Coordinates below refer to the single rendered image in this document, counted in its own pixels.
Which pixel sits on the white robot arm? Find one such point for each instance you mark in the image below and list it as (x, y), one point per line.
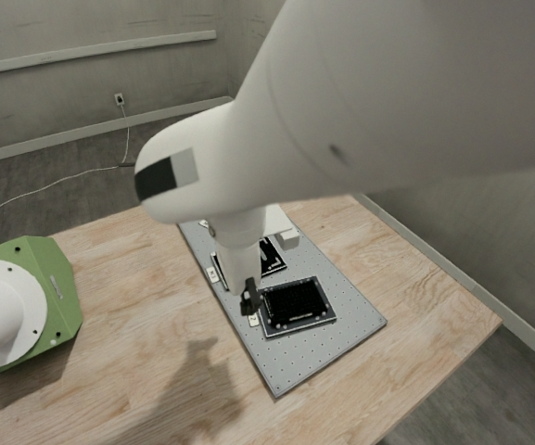
(346, 98)

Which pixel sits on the black rectangular nest plate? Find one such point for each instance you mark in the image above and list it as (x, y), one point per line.
(271, 260)

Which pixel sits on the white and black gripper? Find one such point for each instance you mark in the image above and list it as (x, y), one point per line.
(242, 267)

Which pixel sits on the black multiwell plate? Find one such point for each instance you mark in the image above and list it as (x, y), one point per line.
(283, 315)

